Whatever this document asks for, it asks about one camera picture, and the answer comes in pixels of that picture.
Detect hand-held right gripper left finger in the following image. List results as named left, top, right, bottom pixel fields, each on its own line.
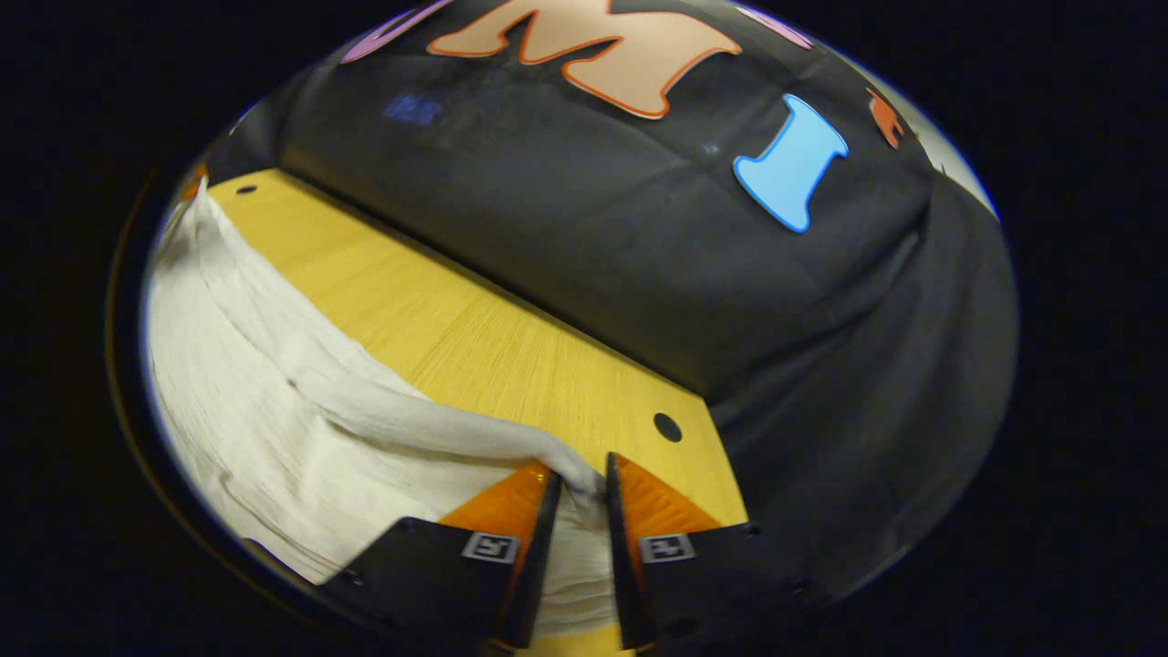
left=319, top=461, right=563, bottom=651

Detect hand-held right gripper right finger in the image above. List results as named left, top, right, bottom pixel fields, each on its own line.
left=604, top=452, right=827, bottom=652

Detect white jeans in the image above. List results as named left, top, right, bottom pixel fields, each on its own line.
left=144, top=178, right=623, bottom=640

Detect black backdrop cloth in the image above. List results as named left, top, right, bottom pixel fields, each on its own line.
left=205, top=0, right=1019, bottom=599

